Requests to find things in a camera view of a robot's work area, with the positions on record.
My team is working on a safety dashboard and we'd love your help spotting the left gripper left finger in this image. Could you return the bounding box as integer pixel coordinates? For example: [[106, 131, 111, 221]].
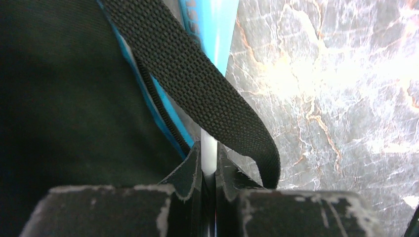
[[21, 142, 202, 237]]

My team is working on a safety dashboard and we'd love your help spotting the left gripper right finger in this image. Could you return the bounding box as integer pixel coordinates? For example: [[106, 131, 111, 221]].
[[216, 145, 384, 237]]

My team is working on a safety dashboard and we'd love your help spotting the blue racket cover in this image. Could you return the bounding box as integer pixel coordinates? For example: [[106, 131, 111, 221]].
[[0, 0, 280, 237]]

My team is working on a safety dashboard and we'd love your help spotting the blue badminton racket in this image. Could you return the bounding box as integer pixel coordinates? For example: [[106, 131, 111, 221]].
[[201, 129, 218, 177]]

